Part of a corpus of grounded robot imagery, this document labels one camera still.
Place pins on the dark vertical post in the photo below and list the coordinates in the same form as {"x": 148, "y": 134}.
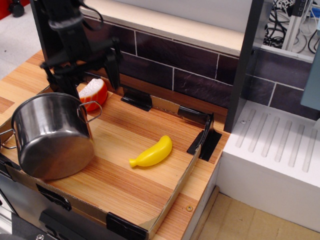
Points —
{"x": 241, "y": 86}

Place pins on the orange slice toy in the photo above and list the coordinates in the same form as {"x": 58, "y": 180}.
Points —
{"x": 94, "y": 94}

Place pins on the yellow toy banana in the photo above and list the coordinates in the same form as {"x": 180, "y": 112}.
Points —
{"x": 153, "y": 155}

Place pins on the stainless steel pot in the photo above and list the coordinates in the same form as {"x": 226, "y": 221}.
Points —
{"x": 52, "y": 136}

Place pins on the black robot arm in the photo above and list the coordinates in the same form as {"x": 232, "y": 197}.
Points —
{"x": 63, "y": 13}

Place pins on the brass screw in tabletop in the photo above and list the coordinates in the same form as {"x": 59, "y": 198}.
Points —
{"x": 189, "y": 208}

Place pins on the white drying rack block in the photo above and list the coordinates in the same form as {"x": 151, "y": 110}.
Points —
{"x": 271, "y": 162}

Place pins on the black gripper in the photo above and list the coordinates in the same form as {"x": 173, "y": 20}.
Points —
{"x": 79, "y": 55}

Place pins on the cardboard fence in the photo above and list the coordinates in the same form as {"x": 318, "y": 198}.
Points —
{"x": 109, "y": 199}

